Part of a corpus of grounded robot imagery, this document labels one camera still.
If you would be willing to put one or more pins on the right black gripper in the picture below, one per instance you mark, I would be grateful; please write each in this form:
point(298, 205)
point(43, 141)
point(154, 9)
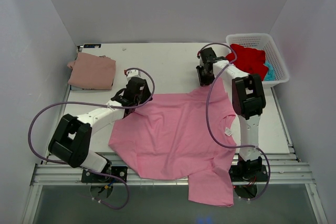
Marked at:
point(202, 81)

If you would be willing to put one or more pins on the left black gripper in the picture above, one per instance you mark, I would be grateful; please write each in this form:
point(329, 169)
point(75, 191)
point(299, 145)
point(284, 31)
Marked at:
point(147, 94)

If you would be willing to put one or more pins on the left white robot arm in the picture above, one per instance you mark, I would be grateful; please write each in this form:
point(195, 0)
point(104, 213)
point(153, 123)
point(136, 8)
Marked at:
point(71, 139)

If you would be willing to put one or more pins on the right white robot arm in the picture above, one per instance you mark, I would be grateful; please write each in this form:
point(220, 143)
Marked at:
point(248, 101)

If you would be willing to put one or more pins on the red t shirt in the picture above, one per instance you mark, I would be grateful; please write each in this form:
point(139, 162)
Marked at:
point(250, 60)

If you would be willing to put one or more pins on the folded dusty pink t shirt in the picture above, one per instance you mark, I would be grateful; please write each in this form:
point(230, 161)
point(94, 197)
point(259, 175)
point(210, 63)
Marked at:
point(92, 72)

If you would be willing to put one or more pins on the blue label sticker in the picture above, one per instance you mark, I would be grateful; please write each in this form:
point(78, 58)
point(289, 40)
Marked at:
point(91, 46)

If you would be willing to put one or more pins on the white plastic mesh basket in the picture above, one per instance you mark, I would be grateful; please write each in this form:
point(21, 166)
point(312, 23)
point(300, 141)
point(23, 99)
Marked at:
point(265, 42)

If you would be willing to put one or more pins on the teal t shirt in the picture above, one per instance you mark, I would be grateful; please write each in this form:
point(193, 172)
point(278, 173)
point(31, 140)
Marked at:
point(270, 75)

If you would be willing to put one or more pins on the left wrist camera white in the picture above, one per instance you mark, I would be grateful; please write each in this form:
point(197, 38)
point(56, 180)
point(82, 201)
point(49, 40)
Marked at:
point(132, 73)

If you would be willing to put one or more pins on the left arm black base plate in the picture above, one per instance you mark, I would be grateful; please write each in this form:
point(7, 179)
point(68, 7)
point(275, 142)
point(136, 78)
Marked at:
point(120, 172)

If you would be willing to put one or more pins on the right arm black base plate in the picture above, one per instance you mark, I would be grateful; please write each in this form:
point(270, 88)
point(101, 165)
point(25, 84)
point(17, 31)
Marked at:
point(245, 171)

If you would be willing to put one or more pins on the aluminium rail frame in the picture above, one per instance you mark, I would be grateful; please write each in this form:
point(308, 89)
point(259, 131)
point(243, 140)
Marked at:
point(283, 198)

